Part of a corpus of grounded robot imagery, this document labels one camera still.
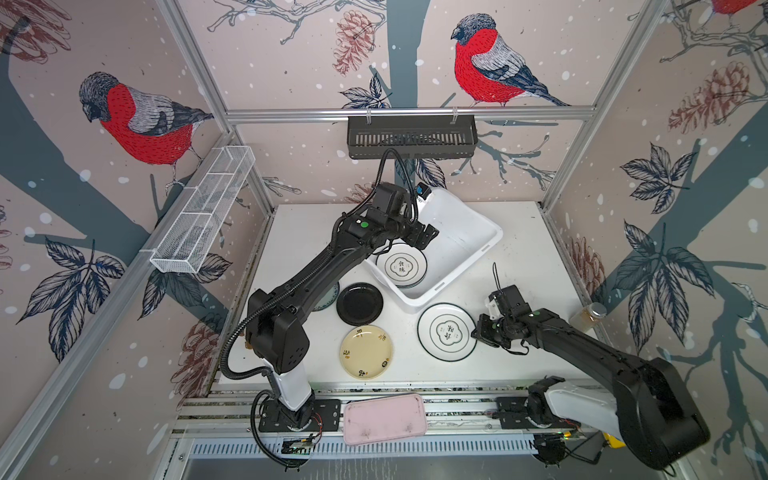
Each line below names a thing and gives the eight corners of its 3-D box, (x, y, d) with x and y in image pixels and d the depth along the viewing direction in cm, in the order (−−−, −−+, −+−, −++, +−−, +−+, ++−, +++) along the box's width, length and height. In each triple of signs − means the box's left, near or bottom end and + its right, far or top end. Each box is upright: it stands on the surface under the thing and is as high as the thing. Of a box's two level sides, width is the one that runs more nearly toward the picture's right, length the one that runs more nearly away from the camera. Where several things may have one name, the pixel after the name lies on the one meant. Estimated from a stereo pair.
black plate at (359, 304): (335, 326, 91) (333, 322, 88) (340, 287, 99) (339, 282, 97) (382, 326, 91) (382, 322, 88) (383, 287, 99) (383, 282, 97)
